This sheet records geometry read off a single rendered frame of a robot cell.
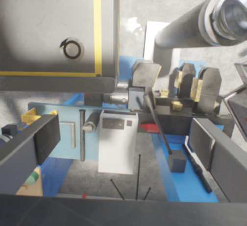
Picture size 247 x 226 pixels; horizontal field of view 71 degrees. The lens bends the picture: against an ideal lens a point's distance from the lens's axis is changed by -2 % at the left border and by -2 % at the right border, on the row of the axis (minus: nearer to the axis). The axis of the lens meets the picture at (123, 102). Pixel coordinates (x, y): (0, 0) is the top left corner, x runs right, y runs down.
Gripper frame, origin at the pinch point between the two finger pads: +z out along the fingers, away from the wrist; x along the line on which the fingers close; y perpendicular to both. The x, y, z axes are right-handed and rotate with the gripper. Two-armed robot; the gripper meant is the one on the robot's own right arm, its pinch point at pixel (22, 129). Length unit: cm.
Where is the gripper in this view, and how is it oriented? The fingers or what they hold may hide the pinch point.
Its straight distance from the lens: 111.1
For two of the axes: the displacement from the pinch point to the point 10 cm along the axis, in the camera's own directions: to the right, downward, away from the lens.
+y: 10.0, 0.7, -0.1
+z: 0.3, -2.8, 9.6
